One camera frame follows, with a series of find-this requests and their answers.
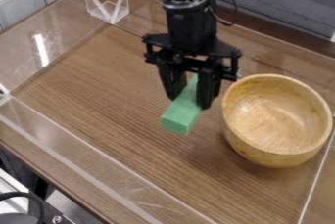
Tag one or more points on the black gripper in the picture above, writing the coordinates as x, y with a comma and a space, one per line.
192, 37

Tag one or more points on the green rectangular block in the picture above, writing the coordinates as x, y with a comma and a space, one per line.
182, 113

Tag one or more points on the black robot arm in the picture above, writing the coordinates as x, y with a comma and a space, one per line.
189, 63

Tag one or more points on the brown wooden bowl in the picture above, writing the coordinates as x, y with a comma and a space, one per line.
276, 120

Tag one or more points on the clear acrylic corner bracket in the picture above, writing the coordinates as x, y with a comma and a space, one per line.
109, 11

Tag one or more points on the clear acrylic front wall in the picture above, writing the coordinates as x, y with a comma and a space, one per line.
106, 187

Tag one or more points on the black metal bracket with bolt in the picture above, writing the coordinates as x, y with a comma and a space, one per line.
52, 215

